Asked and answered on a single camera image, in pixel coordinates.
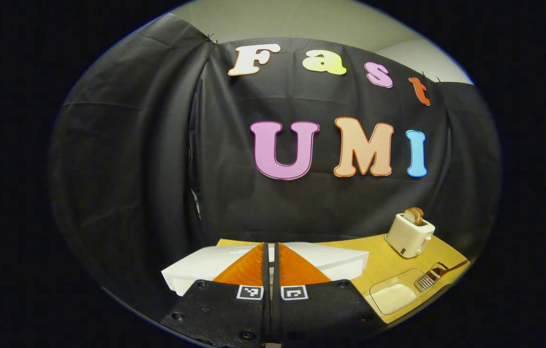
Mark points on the black backdrop cloth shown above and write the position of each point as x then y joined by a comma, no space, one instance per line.
133,169

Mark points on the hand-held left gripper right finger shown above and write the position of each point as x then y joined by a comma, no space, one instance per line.
326,314

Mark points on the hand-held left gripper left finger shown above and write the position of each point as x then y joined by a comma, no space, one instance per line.
215,314

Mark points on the clear plastic rice box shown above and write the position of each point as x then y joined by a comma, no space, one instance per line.
389,290

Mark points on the white rice cooker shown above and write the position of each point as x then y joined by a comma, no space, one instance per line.
345,261

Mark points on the white toaster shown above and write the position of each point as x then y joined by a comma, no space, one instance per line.
410,239

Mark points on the brown toast slice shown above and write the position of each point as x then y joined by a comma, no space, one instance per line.
419,215
408,216

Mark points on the brown wooden spoon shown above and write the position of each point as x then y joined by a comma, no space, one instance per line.
454,267

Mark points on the white raw rice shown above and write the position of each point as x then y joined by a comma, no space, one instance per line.
398,297

